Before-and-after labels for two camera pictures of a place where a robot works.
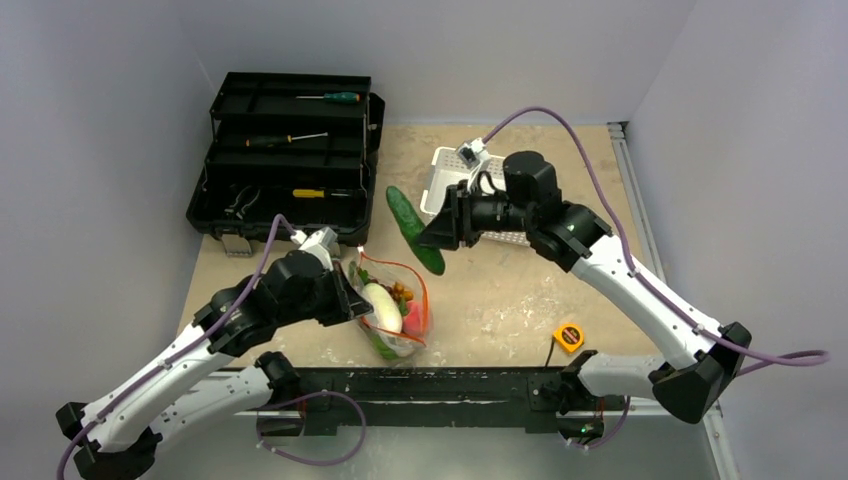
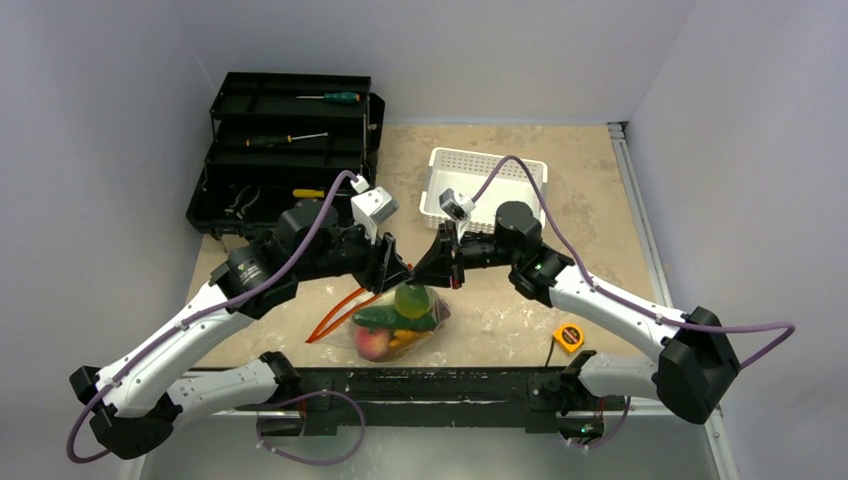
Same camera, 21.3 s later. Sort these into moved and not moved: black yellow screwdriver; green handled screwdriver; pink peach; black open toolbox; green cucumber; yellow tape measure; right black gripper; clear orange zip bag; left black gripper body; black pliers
Moved: left black gripper body; pink peach; clear orange zip bag; right black gripper; green cucumber
Not moved: yellow tape measure; green handled screwdriver; black pliers; black yellow screwdriver; black open toolbox
